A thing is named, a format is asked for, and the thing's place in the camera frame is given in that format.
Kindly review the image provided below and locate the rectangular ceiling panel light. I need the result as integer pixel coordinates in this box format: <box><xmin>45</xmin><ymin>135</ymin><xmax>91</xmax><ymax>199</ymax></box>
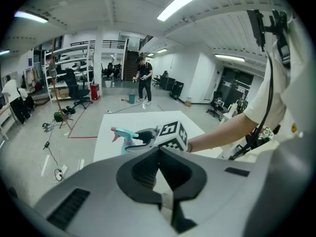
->
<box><xmin>157</xmin><ymin>0</ymin><xmax>202</xmax><ymax>22</ymax></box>

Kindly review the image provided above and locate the black harness strap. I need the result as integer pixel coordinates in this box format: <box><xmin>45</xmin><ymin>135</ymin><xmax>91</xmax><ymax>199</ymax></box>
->
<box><xmin>276</xmin><ymin>38</ymin><xmax>292</xmax><ymax>69</ymax></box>

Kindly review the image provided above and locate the dark staircase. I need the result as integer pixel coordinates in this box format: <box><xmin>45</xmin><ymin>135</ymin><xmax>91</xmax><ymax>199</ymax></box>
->
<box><xmin>122</xmin><ymin>48</ymin><xmax>140</xmax><ymax>82</ymax></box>

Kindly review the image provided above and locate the black mounted screen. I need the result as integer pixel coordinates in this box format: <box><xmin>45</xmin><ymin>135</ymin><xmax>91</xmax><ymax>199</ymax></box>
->
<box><xmin>246</xmin><ymin>8</ymin><xmax>266</xmax><ymax>52</ymax></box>

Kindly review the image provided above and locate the black clamp mount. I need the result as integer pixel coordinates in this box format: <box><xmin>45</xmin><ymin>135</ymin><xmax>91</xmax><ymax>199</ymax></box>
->
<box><xmin>260</xmin><ymin>8</ymin><xmax>288</xmax><ymax>42</ymax></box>

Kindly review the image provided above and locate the large white power strip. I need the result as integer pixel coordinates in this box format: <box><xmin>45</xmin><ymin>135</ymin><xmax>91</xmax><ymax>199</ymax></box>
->
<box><xmin>54</xmin><ymin>163</ymin><xmax>69</xmax><ymax>181</ymax></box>

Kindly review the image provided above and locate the small black swivel chair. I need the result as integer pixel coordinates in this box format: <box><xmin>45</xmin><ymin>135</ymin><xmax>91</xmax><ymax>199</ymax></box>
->
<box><xmin>206</xmin><ymin>90</ymin><xmax>226</xmax><ymax>119</ymax></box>

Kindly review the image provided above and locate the thick black gripper cable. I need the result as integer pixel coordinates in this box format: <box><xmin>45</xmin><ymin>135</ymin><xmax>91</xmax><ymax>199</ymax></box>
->
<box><xmin>228</xmin><ymin>49</ymin><xmax>275</xmax><ymax>160</ymax></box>

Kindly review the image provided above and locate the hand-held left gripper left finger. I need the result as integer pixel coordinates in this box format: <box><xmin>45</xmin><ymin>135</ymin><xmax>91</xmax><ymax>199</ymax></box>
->
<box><xmin>34</xmin><ymin>147</ymin><xmax>178</xmax><ymax>237</ymax></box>

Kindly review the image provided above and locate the black office chair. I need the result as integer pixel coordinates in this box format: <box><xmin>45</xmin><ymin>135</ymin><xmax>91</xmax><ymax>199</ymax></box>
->
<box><xmin>64</xmin><ymin>68</ymin><xmax>93</xmax><ymax>110</ymax></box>

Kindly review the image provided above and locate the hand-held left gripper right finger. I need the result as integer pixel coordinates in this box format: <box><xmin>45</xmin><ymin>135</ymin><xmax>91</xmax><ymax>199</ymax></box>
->
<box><xmin>158</xmin><ymin>147</ymin><xmax>260</xmax><ymax>237</ymax></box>

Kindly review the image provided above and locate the black mezzanine railing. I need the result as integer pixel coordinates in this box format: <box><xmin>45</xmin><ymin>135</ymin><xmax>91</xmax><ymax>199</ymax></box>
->
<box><xmin>70</xmin><ymin>39</ymin><xmax>127</xmax><ymax>49</ymax></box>

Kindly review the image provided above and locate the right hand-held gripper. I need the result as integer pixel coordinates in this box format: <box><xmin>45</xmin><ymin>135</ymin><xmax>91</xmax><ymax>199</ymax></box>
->
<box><xmin>127</xmin><ymin>120</ymin><xmax>189</xmax><ymax>153</ymax></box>

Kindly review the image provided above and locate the person's cream printed t-shirt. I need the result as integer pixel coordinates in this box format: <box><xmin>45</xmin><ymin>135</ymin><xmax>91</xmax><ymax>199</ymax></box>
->
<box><xmin>243</xmin><ymin>13</ymin><xmax>316</xmax><ymax>162</ymax></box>

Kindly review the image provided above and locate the red box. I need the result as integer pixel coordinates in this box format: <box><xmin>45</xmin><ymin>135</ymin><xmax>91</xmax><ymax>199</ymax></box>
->
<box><xmin>90</xmin><ymin>83</ymin><xmax>101</xmax><ymax>101</ymax></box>

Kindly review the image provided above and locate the thin black floor cable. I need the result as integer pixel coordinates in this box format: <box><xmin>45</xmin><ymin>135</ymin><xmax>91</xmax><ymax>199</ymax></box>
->
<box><xmin>112</xmin><ymin>100</ymin><xmax>149</xmax><ymax>113</ymax></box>

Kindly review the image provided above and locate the black double door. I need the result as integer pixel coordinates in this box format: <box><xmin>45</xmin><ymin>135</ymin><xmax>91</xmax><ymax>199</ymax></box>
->
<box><xmin>217</xmin><ymin>67</ymin><xmax>255</xmax><ymax>104</ymax></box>

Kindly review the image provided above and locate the stack of black cases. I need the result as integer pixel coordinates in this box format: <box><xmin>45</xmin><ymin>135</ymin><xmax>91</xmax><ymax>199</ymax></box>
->
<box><xmin>169</xmin><ymin>80</ymin><xmax>185</xmax><ymax>101</ymax></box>

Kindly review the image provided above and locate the white desk with wooden top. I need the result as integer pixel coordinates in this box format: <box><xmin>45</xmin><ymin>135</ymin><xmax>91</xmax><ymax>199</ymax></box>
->
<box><xmin>0</xmin><ymin>104</ymin><xmax>12</xmax><ymax>142</ymax></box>

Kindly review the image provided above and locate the green canister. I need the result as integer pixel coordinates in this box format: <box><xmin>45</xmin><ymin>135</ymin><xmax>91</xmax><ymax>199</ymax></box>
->
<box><xmin>53</xmin><ymin>109</ymin><xmax>65</xmax><ymax>122</ymax></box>

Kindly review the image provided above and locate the person's right forearm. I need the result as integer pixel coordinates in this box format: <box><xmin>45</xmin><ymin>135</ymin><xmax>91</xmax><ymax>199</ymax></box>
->
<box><xmin>186</xmin><ymin>112</ymin><xmax>250</xmax><ymax>154</ymax></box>

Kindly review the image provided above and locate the clothes rack with coats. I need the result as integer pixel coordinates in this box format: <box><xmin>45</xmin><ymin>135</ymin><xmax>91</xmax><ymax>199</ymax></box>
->
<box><xmin>23</xmin><ymin>67</ymin><xmax>41</xmax><ymax>94</ymax></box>

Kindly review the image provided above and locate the long black floor cable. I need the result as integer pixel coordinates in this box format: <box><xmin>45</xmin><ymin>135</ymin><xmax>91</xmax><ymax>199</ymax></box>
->
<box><xmin>43</xmin><ymin>122</ymin><xmax>66</xmax><ymax>182</ymax></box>

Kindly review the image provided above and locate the wooden coat rack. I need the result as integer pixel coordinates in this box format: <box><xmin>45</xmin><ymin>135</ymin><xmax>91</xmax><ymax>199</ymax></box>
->
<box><xmin>47</xmin><ymin>38</ymin><xmax>74</xmax><ymax>130</ymax></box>

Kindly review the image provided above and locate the large cardboard box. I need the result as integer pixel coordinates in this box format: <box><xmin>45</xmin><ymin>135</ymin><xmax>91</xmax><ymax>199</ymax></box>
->
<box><xmin>57</xmin><ymin>87</ymin><xmax>70</xmax><ymax>99</ymax></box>

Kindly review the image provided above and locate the tall white shelving unit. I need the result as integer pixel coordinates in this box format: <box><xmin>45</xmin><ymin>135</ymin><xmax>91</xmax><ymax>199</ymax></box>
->
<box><xmin>44</xmin><ymin>41</ymin><xmax>96</xmax><ymax>103</ymax></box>

